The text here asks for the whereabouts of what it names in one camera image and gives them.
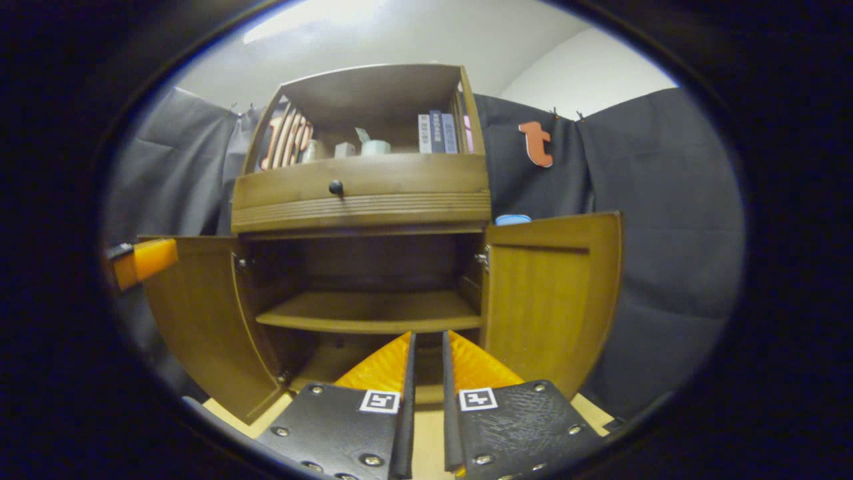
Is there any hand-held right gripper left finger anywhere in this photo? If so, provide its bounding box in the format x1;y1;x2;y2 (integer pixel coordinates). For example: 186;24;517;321
255;331;418;480

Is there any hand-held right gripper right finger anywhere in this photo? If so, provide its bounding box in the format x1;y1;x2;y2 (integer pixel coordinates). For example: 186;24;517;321
442;330;604;480

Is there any wooden shoe cabinet door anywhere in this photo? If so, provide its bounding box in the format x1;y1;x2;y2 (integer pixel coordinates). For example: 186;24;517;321
480;211;624;401
137;235;294;425

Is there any wooden double-door shoe cabinet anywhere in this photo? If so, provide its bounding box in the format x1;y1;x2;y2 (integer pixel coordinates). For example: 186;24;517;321
230;63;492;407

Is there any wooden cabinet drawer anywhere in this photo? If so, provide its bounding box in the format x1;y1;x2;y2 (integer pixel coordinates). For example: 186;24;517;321
231;155;492;234

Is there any wooden inner shelf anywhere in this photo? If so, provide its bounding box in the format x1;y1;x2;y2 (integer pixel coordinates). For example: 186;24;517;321
255;290;483;335

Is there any black backdrop cloth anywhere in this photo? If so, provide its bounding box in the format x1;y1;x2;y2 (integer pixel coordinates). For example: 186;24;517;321
103;87;745;421

